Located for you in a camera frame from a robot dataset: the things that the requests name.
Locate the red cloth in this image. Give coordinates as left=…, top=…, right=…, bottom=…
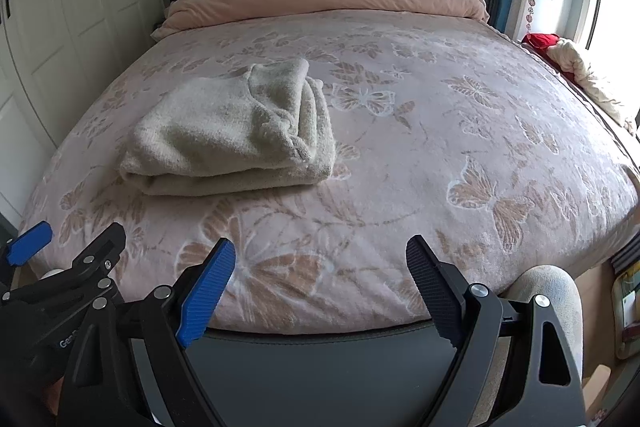
left=521, top=33, right=561, bottom=58

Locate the open cardboard box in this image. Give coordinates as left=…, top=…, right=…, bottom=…
left=610, top=252, right=640, bottom=363

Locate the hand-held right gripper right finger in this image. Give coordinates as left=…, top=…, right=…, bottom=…
left=405, top=234, right=586, bottom=427

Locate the white wardrobe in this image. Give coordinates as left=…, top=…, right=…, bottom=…
left=0, top=0, right=171, bottom=228

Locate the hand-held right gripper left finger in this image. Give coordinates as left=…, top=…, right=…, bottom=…
left=60, top=237, right=237, bottom=427

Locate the white knitted sweater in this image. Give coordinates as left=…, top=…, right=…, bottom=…
left=117, top=58, right=335, bottom=198

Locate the pink butterfly print blanket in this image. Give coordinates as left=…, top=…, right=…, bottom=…
left=17, top=9, right=640, bottom=335

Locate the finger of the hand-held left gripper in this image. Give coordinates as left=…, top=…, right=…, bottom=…
left=70, top=222, right=127, bottom=283
left=0, top=221, right=53, bottom=289

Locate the cream crumpled cloth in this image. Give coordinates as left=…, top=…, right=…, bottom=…
left=545, top=38, right=636, bottom=132

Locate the person's leg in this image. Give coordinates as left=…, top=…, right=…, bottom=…
left=500, top=264, right=585, bottom=408

